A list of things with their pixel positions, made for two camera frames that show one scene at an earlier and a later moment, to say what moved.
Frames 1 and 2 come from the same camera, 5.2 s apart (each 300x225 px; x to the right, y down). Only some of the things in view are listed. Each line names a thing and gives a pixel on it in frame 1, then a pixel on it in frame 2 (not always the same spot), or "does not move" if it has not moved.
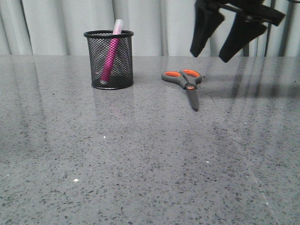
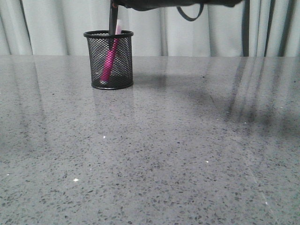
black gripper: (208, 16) -> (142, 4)
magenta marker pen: (110, 61) does not move
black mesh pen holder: (111, 58) does not move
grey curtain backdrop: (56, 28) does not move
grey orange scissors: (188, 79) -> (114, 7)
